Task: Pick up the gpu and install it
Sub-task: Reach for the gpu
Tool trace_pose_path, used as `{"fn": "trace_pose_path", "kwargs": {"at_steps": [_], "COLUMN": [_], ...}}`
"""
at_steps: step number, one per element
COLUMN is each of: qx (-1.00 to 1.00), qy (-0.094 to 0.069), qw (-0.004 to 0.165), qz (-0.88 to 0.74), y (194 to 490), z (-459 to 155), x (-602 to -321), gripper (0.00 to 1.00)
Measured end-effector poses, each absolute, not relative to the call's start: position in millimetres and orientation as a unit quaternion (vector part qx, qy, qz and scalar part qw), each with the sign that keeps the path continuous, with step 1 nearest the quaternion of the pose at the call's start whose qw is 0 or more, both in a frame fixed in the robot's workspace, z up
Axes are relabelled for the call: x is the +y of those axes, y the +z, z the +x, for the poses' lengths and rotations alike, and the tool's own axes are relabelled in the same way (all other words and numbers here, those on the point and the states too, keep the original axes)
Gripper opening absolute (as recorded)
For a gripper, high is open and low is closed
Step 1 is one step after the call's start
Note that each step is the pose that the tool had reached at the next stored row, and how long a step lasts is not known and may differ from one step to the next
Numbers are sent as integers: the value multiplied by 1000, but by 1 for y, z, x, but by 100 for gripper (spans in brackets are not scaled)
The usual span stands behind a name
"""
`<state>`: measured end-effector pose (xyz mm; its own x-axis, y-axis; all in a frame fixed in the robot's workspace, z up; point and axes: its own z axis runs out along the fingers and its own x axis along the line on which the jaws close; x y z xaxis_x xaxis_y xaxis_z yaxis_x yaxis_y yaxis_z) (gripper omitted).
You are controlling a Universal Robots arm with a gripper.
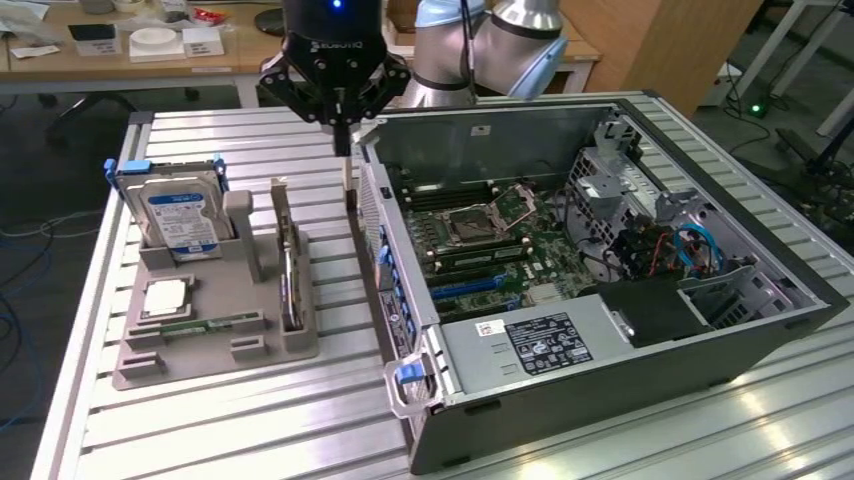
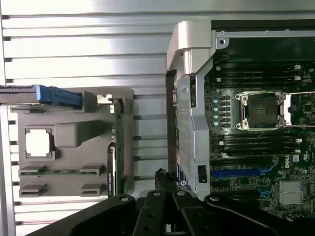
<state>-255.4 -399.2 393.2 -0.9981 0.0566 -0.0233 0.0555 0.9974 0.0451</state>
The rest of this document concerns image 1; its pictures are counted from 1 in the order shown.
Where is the black chair base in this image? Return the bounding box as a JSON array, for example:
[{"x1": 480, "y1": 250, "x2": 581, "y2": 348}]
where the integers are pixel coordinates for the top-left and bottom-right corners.
[{"x1": 35, "y1": 88, "x2": 201, "y2": 147}]

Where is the black floor stand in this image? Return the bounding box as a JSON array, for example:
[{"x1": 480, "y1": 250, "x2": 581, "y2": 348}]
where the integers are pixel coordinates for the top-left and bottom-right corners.
[{"x1": 772, "y1": 127, "x2": 854, "y2": 174}]

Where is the wooden cabinet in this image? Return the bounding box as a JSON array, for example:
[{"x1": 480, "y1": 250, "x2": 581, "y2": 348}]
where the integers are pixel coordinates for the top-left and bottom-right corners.
[{"x1": 585, "y1": 0, "x2": 767, "y2": 117}]

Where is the silver CPU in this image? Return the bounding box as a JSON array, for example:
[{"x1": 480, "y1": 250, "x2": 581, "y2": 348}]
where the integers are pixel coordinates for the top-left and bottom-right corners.
[{"x1": 141, "y1": 279, "x2": 193, "y2": 318}]

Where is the perforated metal disk bay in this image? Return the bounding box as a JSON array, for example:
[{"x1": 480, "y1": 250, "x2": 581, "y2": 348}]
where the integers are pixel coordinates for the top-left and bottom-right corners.
[{"x1": 565, "y1": 144, "x2": 668, "y2": 251}]

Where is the black plastic bracket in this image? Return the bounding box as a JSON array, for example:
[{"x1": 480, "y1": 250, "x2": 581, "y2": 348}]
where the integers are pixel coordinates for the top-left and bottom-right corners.
[{"x1": 609, "y1": 228, "x2": 671, "y2": 279}]

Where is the red packet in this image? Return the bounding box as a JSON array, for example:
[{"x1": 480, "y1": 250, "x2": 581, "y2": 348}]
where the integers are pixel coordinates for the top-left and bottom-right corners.
[{"x1": 190, "y1": 4, "x2": 233, "y2": 27}]

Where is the green motherboard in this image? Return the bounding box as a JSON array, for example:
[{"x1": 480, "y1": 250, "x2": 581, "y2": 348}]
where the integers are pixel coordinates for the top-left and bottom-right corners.
[{"x1": 397, "y1": 180, "x2": 605, "y2": 324}]

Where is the blue wire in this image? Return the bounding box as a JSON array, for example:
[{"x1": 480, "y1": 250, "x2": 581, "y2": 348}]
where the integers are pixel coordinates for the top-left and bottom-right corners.
[{"x1": 668, "y1": 224, "x2": 727, "y2": 277}]

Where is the black RAM stick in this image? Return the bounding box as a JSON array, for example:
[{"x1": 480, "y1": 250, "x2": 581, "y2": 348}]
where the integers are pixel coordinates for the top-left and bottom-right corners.
[{"x1": 432, "y1": 241, "x2": 526, "y2": 269}]

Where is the CPU socket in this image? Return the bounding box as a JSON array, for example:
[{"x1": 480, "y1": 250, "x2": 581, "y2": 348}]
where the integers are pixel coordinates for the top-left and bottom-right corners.
[{"x1": 444, "y1": 203, "x2": 502, "y2": 247}]

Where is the white labelled box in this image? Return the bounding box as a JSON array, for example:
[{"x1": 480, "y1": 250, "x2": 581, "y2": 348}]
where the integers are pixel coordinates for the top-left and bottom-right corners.
[{"x1": 179, "y1": 26, "x2": 225, "y2": 59}]

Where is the white paper slip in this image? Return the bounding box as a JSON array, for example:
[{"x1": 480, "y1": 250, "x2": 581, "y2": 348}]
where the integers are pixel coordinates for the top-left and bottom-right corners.
[{"x1": 7, "y1": 43, "x2": 61, "y2": 59}]

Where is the white round holder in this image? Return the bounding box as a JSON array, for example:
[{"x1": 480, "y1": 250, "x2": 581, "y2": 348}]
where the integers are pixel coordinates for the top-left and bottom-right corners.
[{"x1": 126, "y1": 28, "x2": 187, "y2": 64}]

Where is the white box black top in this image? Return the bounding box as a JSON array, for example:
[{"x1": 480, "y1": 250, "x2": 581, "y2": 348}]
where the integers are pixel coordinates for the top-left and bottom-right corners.
[{"x1": 67, "y1": 23, "x2": 126, "y2": 57}]

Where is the hard disk blue label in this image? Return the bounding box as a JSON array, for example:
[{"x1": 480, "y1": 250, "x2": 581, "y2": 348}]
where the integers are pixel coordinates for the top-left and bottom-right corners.
[{"x1": 118, "y1": 177, "x2": 226, "y2": 262}]

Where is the wooden desk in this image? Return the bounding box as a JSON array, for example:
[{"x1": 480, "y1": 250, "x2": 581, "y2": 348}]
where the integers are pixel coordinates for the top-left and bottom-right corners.
[{"x1": 0, "y1": 0, "x2": 601, "y2": 109}]

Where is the black RAM slot bank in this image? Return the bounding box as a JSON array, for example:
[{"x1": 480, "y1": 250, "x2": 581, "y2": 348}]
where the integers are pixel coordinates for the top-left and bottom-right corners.
[{"x1": 401, "y1": 180, "x2": 498, "y2": 210}]

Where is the grey angled disk bay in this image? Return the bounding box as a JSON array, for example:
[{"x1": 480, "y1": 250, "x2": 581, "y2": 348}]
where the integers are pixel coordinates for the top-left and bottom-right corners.
[{"x1": 676, "y1": 263, "x2": 799, "y2": 332}]

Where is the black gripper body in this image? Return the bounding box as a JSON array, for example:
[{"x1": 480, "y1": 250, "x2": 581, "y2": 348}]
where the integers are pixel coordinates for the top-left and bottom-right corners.
[{"x1": 278, "y1": 0, "x2": 388, "y2": 127}]

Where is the green RAM stick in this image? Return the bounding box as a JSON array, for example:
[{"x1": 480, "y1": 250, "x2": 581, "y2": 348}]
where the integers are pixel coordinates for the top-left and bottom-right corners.
[{"x1": 157, "y1": 313, "x2": 260, "y2": 337}]

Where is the clear plastic bag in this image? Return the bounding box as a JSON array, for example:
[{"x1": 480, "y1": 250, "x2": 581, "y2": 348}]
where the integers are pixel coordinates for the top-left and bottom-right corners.
[{"x1": 0, "y1": 0, "x2": 51, "y2": 36}]

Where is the black air duct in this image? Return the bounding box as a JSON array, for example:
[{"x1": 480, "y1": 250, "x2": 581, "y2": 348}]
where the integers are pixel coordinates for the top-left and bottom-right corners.
[{"x1": 594, "y1": 277, "x2": 713, "y2": 350}]

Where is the open cardboard box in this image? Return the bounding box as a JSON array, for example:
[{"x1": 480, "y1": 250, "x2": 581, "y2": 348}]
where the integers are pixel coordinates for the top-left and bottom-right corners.
[{"x1": 385, "y1": 0, "x2": 420, "y2": 49}]

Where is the graphics card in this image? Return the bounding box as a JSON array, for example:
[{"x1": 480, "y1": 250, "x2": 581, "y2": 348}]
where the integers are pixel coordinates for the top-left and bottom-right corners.
[{"x1": 268, "y1": 176, "x2": 314, "y2": 332}]

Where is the black open PC case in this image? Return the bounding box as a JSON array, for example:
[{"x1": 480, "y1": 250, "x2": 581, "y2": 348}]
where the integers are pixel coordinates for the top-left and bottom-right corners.
[{"x1": 340, "y1": 97, "x2": 852, "y2": 476}]

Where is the silver chipset heatsink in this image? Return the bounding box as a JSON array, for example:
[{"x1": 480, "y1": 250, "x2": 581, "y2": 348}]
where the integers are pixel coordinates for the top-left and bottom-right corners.
[{"x1": 525, "y1": 284, "x2": 569, "y2": 305}]

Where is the black round lamp base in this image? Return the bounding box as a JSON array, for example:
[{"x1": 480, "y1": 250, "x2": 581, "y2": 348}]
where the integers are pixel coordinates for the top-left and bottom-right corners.
[{"x1": 253, "y1": 7, "x2": 288, "y2": 37}]

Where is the grey parts rack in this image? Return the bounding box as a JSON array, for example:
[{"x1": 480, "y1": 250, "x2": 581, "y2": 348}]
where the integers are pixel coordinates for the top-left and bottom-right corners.
[{"x1": 109, "y1": 189, "x2": 321, "y2": 392}]

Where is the metal socket cover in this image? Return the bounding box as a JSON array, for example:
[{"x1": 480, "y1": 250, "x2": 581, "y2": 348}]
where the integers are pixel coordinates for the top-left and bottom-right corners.
[{"x1": 492, "y1": 182, "x2": 540, "y2": 222}]

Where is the grey case handle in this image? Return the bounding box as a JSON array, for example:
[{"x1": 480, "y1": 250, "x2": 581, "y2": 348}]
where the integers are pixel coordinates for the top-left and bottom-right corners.
[
  {"x1": 382, "y1": 352, "x2": 441, "y2": 419},
  {"x1": 341, "y1": 118, "x2": 376, "y2": 194}
]

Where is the blue expansion slot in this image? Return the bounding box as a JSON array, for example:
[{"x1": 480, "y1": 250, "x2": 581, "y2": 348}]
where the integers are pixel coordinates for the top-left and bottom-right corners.
[{"x1": 429, "y1": 277, "x2": 502, "y2": 302}]

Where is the grey power supply unit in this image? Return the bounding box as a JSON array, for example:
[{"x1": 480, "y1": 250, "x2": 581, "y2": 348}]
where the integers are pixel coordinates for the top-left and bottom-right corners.
[{"x1": 436, "y1": 294, "x2": 634, "y2": 395}]

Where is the hard drive with blue label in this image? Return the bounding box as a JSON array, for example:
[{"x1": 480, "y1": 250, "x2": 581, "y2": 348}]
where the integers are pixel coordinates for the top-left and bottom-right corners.
[{"x1": 102, "y1": 155, "x2": 233, "y2": 236}]

